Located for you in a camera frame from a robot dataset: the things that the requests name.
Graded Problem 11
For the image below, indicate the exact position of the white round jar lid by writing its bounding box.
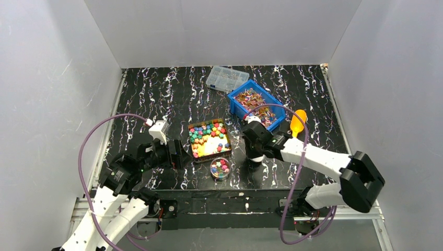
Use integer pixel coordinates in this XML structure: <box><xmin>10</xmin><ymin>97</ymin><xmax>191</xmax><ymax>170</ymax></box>
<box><xmin>249</xmin><ymin>155</ymin><xmax>265</xmax><ymax>163</ymax></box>

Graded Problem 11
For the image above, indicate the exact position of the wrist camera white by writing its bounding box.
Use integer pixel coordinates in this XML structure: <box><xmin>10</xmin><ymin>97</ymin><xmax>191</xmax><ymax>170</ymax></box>
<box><xmin>145</xmin><ymin>119</ymin><xmax>170</xmax><ymax>144</ymax></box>
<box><xmin>244</xmin><ymin>115</ymin><xmax>261</xmax><ymax>124</ymax></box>

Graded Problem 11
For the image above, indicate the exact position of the clear plastic jar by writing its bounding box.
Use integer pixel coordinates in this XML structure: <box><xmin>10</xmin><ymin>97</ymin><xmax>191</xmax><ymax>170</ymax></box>
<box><xmin>210</xmin><ymin>157</ymin><xmax>231</xmax><ymax>180</ymax></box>

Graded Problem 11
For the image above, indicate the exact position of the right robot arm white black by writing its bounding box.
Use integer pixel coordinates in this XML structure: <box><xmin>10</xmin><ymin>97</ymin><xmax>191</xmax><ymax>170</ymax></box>
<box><xmin>242</xmin><ymin>121</ymin><xmax>386</xmax><ymax>213</ymax></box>

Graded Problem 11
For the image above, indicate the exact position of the tin tray of star candies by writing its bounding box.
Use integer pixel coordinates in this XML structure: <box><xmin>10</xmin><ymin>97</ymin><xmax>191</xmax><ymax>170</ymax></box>
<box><xmin>188</xmin><ymin>118</ymin><xmax>232</xmax><ymax>163</ymax></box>

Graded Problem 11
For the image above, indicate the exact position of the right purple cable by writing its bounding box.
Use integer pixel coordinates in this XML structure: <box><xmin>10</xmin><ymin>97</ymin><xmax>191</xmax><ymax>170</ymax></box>
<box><xmin>243</xmin><ymin>104</ymin><xmax>337</xmax><ymax>245</ymax></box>

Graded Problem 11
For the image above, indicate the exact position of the blue bin of lollipops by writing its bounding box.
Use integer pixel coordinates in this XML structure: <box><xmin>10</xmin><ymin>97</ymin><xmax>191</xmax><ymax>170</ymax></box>
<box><xmin>228</xmin><ymin>80</ymin><xmax>286</xmax><ymax>131</ymax></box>

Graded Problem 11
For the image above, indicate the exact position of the yellow plastic scoop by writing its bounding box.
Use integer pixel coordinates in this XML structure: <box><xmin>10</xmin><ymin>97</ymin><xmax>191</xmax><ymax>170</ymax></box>
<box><xmin>290</xmin><ymin>109</ymin><xmax>307</xmax><ymax>138</ymax></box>

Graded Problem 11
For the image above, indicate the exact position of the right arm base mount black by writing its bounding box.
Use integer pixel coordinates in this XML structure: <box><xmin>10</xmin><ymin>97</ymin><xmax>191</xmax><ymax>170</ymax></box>
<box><xmin>285</xmin><ymin>199</ymin><xmax>320</xmax><ymax>235</ymax></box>

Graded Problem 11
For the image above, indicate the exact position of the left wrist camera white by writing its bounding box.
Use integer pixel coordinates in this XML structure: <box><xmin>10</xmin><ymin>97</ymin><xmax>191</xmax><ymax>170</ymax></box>
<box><xmin>145</xmin><ymin>119</ymin><xmax>170</xmax><ymax>144</ymax></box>

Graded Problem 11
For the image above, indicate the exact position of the aluminium frame rail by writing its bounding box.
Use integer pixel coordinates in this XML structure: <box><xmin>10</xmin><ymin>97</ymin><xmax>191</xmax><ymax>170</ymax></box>
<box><xmin>71</xmin><ymin>193</ymin><xmax>384</xmax><ymax>222</ymax></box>

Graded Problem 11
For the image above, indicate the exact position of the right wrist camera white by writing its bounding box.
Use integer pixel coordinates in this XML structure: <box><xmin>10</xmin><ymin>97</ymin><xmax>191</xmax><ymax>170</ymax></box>
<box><xmin>244</xmin><ymin>115</ymin><xmax>261</xmax><ymax>124</ymax></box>

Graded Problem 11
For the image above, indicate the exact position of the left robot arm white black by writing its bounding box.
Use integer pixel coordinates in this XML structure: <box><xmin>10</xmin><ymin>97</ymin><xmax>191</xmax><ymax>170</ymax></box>
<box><xmin>56</xmin><ymin>139</ymin><xmax>191</xmax><ymax>250</ymax></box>

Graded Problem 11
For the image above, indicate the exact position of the clear plastic compartment box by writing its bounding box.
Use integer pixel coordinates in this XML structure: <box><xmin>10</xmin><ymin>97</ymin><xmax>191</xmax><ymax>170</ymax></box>
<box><xmin>206</xmin><ymin>66</ymin><xmax>250</xmax><ymax>94</ymax></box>

